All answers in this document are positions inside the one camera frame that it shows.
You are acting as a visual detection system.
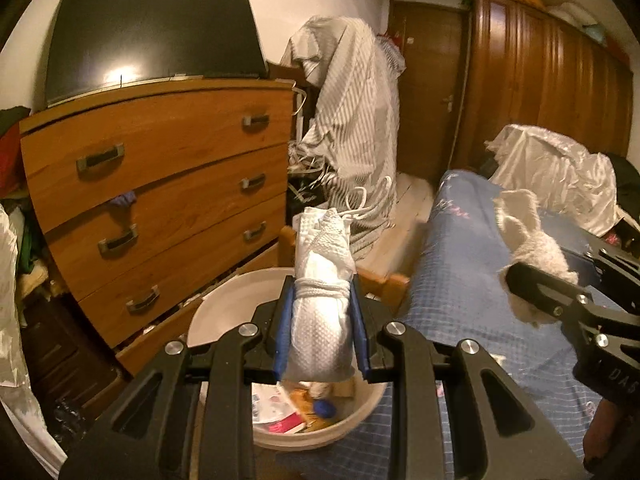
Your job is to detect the white clothes hangers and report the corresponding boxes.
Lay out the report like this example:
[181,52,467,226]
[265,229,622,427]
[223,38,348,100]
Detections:
[345,177,396,221]

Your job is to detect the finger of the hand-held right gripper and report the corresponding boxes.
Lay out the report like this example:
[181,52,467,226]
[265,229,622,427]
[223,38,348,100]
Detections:
[505,261,640,336]
[585,242,640,286]

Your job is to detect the pink plastic bag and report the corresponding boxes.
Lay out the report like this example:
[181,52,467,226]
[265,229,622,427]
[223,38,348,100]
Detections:
[607,220,633,246]

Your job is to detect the white satin cloth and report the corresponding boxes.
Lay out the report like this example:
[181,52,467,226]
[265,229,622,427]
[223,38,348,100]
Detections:
[485,124,621,236]
[0,205,68,478]

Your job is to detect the large wooden wardrobe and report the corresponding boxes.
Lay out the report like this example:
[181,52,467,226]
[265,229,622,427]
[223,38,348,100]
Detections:
[457,0,633,171]

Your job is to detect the white plastic bucket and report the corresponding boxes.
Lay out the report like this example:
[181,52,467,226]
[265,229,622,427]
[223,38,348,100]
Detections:
[187,267,388,451]

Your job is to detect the tangle of white cables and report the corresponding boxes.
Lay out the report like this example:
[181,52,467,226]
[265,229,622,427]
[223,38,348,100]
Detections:
[287,85,341,201]

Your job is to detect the red rectangular box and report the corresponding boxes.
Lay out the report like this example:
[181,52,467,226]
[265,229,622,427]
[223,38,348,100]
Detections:
[267,412,308,434]

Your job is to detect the wooden chest of drawers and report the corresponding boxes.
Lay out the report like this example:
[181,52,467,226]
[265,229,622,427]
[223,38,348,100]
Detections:
[19,77,296,376]

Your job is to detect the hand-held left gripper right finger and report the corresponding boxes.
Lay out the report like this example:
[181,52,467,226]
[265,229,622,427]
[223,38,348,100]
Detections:
[349,279,591,480]

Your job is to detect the white pillow bundle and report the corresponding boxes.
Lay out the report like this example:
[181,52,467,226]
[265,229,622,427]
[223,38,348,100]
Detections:
[545,2,598,28]

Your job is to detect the grey striped cloth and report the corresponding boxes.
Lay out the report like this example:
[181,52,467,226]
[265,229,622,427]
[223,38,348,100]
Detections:
[279,16,407,256]

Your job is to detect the pile of colourful clothes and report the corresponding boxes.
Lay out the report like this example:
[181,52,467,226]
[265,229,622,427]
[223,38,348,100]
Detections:
[0,106,51,306]

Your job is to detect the person's right hand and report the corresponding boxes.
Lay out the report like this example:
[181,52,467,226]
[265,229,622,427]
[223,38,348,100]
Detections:
[582,400,640,476]

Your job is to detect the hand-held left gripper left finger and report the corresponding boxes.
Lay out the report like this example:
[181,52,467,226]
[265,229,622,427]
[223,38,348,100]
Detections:
[59,276,297,480]

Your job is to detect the dark low cabinet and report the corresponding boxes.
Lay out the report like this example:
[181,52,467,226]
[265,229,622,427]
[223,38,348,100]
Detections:
[20,285,131,411]

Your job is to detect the black clothes heap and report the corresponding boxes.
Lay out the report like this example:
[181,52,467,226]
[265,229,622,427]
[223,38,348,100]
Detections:
[607,152,640,211]

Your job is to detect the black flat television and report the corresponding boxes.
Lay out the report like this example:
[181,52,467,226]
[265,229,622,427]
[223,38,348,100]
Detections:
[44,0,271,108]

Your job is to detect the dark wooden door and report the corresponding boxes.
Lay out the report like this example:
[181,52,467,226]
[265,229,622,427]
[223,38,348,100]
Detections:
[387,0,471,186]

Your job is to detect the white towel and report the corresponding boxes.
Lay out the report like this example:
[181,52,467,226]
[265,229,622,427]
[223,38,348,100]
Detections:
[282,206,358,383]

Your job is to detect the cream fuzzy cloth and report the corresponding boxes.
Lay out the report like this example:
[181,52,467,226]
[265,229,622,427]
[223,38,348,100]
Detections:
[492,189,581,328]

